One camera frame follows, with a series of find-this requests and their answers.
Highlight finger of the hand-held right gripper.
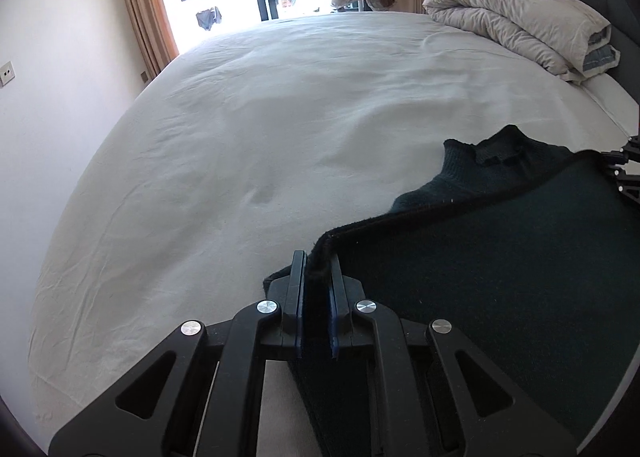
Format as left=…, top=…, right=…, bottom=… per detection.
left=597, top=134, right=640, bottom=210

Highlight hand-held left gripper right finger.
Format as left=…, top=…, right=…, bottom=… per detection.
left=325, top=254, right=596, bottom=457

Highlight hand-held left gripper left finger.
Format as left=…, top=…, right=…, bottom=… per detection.
left=48, top=249, right=307, bottom=457

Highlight dark green sweater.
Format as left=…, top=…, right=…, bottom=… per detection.
left=262, top=124, right=640, bottom=457

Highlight white bed sheet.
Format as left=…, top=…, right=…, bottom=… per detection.
left=27, top=12, right=640, bottom=457

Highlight dark grey headboard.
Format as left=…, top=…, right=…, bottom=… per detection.
left=542, top=0, right=640, bottom=108

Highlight folded grey duvet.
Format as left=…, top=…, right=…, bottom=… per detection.
left=422, top=0, right=621, bottom=85

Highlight small dark hanging garment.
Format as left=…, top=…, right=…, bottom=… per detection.
left=195, top=7, right=222, bottom=32

